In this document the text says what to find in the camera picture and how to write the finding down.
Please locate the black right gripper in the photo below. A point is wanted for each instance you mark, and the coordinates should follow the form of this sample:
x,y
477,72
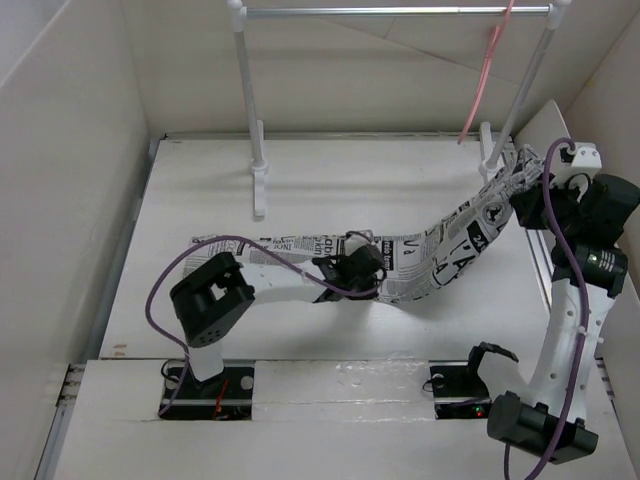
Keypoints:
x,y
527,206

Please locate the aluminium rail right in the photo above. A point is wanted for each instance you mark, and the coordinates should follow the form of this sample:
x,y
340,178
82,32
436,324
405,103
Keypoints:
x,y
528,169

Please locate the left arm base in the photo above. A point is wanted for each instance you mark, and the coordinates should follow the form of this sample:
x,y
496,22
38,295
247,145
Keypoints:
x,y
226,397

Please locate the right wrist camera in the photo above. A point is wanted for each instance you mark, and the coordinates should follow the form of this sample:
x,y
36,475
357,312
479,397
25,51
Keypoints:
x,y
581,158

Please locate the aluminium rail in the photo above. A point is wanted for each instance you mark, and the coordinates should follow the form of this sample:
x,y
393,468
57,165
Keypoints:
x,y
528,169
72,373

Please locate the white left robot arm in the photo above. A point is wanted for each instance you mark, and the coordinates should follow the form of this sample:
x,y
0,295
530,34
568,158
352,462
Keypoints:
x,y
212,299

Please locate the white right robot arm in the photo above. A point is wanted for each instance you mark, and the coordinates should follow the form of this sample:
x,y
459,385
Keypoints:
x,y
546,416

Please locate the newspaper print trousers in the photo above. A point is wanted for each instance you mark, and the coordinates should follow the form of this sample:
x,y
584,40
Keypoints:
x,y
417,265

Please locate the white clothes rack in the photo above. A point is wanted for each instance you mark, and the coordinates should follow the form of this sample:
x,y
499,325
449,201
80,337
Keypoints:
x,y
491,150

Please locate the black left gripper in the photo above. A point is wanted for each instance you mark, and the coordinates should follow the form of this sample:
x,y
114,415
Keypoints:
x,y
354,296

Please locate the aluminium rail left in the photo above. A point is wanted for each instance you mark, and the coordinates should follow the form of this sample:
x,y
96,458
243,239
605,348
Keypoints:
x,y
72,373

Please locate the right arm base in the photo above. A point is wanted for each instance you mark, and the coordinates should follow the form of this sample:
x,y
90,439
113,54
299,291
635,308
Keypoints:
x,y
460,394

